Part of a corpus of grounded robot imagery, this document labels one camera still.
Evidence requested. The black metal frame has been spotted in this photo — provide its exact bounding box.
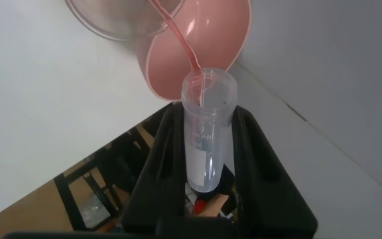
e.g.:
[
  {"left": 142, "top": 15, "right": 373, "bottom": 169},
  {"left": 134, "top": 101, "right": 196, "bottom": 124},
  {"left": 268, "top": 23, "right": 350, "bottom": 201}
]
[{"left": 53, "top": 109, "right": 165, "bottom": 232}]

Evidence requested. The small red object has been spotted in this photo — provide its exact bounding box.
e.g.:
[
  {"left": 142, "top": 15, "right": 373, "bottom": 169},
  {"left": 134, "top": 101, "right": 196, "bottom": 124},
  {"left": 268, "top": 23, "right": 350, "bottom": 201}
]
[{"left": 193, "top": 199, "right": 206, "bottom": 214}]

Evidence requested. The pink bowl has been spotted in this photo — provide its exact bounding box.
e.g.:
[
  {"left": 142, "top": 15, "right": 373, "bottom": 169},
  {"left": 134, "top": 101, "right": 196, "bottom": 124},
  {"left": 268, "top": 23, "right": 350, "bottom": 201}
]
[{"left": 145, "top": 0, "right": 253, "bottom": 102}]

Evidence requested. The clear plastic beaker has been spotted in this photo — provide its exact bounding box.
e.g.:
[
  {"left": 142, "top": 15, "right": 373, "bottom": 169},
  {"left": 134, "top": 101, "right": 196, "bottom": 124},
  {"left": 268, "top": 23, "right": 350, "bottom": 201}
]
[{"left": 64, "top": 0, "right": 186, "bottom": 42}]

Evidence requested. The test tube with red pigment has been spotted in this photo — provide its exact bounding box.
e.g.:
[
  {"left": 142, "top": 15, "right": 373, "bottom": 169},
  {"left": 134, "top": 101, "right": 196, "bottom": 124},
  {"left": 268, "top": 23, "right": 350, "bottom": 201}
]
[{"left": 180, "top": 67, "right": 238, "bottom": 194}]

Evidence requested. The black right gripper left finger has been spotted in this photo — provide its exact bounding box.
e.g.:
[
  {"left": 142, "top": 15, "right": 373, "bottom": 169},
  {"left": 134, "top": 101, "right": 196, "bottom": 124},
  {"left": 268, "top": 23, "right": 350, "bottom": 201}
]
[{"left": 120, "top": 102, "right": 188, "bottom": 234}]

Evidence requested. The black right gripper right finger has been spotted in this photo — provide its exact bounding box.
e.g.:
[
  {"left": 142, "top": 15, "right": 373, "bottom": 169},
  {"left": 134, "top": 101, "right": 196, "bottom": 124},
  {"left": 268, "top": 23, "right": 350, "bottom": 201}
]
[{"left": 231, "top": 106, "right": 318, "bottom": 238}]

